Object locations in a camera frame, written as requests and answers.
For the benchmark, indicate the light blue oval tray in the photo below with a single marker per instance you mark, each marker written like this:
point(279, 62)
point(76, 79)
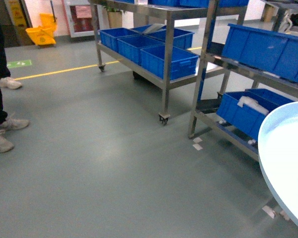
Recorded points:
point(278, 156)

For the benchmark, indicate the steel shelf rack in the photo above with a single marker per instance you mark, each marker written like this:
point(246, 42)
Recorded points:
point(211, 53)

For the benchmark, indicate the steel wheeled shelf cart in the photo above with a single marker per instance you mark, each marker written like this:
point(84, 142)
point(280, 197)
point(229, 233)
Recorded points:
point(168, 13)

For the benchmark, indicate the blue bin on cart middle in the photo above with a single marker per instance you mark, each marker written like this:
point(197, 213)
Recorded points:
point(130, 47)

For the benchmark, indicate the blue bin on cart left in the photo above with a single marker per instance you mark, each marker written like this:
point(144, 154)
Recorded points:
point(109, 36)

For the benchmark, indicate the blue bin on rack lower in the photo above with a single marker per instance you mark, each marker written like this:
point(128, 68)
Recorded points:
point(246, 110)

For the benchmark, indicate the blue bin on rack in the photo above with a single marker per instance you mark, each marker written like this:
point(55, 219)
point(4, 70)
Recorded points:
point(246, 110)
point(270, 51)

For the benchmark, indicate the yellow mop bucket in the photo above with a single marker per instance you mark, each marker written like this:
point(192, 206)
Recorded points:
point(43, 35)

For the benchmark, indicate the blue bin on rack upper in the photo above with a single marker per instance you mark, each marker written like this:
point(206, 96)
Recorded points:
point(270, 51)

